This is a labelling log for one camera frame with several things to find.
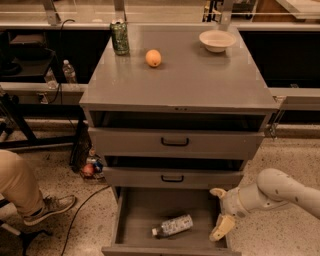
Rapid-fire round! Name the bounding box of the orange fruit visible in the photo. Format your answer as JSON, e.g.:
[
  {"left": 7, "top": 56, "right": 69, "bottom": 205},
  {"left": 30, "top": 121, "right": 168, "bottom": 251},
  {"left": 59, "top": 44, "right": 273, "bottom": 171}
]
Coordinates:
[{"left": 145, "top": 50, "right": 162, "bottom": 68}]

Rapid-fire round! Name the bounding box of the blue item on floor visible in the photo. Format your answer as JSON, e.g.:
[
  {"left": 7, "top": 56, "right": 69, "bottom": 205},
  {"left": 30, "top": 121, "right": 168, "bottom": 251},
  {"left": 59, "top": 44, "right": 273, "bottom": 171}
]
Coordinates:
[{"left": 93, "top": 161, "right": 103, "bottom": 173}]

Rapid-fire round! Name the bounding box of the grey open bottom drawer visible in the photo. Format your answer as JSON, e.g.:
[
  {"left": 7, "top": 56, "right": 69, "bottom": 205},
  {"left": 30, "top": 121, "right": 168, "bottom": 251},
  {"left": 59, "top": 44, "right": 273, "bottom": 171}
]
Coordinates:
[{"left": 102, "top": 188, "right": 241, "bottom": 256}]

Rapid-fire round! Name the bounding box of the clear plastic water bottle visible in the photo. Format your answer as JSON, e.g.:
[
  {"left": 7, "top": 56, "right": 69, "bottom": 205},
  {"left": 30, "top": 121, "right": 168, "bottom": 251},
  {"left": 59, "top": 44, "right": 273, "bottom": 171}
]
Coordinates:
[{"left": 151, "top": 214, "right": 193, "bottom": 238}]

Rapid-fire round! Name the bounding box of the grey top drawer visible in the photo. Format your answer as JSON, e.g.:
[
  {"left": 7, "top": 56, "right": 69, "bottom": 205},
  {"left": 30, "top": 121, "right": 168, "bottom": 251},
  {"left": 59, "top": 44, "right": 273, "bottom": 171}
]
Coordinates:
[{"left": 89, "top": 128, "right": 264, "bottom": 160}]

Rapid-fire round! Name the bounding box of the black table frame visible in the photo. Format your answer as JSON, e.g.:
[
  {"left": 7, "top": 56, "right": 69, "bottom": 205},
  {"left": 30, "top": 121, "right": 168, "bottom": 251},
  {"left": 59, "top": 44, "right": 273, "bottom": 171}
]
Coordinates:
[{"left": 0, "top": 92, "right": 87, "bottom": 149}]

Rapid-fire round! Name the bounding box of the green soda can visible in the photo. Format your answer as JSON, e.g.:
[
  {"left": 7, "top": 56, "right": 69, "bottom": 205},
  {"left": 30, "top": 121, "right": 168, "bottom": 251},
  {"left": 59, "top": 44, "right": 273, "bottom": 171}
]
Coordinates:
[{"left": 110, "top": 19, "right": 130, "bottom": 55}]

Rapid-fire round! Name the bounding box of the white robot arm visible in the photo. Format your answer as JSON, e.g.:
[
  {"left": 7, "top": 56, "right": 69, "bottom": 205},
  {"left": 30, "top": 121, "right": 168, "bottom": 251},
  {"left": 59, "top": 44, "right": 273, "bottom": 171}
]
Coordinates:
[{"left": 209, "top": 168, "right": 320, "bottom": 242}]

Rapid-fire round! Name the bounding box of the clear bottle on shelf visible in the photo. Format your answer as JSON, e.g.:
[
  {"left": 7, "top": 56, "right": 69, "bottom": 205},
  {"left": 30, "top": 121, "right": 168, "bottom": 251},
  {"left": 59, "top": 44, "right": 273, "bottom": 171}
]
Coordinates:
[
  {"left": 44, "top": 68, "right": 58, "bottom": 90},
  {"left": 62, "top": 60, "right": 77, "bottom": 84}
]

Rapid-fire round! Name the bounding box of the grey metal drawer cabinet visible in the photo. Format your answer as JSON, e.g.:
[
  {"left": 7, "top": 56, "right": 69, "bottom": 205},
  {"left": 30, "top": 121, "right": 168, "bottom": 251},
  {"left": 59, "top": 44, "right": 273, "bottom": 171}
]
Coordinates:
[{"left": 79, "top": 23, "right": 280, "bottom": 201}]

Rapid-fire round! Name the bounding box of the black floor cable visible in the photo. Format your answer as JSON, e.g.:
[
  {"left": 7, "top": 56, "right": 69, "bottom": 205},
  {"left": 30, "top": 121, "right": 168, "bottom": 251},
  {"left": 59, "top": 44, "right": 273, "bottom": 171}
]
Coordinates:
[{"left": 59, "top": 185, "right": 111, "bottom": 256}]

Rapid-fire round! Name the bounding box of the red apple on floor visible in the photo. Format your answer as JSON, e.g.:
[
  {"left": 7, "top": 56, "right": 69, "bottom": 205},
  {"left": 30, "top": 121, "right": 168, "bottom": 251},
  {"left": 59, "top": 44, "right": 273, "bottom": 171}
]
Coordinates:
[{"left": 82, "top": 164, "right": 95, "bottom": 177}]

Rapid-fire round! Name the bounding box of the grey middle drawer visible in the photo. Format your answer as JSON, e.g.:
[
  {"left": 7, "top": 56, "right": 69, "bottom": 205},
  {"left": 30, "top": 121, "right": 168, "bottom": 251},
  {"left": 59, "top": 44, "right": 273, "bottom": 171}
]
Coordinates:
[{"left": 103, "top": 167, "right": 243, "bottom": 189}]

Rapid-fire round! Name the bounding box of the white bowl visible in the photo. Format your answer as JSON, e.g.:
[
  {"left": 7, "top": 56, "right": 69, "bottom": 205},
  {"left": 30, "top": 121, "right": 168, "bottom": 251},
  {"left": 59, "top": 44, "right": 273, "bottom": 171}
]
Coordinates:
[{"left": 199, "top": 30, "right": 236, "bottom": 53}]

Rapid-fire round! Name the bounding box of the grey sneaker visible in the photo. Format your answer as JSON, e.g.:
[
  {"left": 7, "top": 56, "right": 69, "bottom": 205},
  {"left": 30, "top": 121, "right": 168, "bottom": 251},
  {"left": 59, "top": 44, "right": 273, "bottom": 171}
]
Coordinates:
[{"left": 23, "top": 195, "right": 76, "bottom": 226}]

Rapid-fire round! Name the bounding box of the black chair base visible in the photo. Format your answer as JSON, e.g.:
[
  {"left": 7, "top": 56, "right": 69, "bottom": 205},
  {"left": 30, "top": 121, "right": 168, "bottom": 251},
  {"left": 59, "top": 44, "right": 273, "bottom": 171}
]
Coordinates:
[{"left": 0, "top": 199, "right": 54, "bottom": 256}]

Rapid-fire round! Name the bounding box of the beige trouser leg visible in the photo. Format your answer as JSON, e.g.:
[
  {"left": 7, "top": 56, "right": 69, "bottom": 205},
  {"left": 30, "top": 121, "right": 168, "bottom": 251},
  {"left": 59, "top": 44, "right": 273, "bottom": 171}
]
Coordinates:
[{"left": 0, "top": 150, "right": 44, "bottom": 217}]

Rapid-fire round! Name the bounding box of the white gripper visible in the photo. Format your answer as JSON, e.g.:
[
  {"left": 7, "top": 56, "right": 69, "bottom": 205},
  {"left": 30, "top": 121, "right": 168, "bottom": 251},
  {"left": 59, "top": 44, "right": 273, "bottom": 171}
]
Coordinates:
[{"left": 209, "top": 187, "right": 249, "bottom": 242}]

